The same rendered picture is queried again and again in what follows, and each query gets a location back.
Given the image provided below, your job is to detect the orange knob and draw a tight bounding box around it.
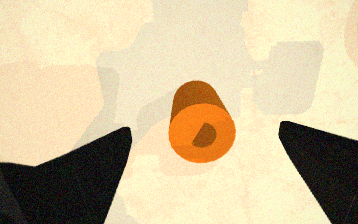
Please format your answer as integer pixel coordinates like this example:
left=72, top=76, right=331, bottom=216
left=168, top=80, right=236, bottom=163

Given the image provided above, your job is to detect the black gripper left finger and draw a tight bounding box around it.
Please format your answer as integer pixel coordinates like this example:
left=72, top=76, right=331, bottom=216
left=0, top=127, right=132, bottom=224

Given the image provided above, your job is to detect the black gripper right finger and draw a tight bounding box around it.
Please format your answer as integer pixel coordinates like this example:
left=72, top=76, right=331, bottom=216
left=278, top=121, right=358, bottom=224

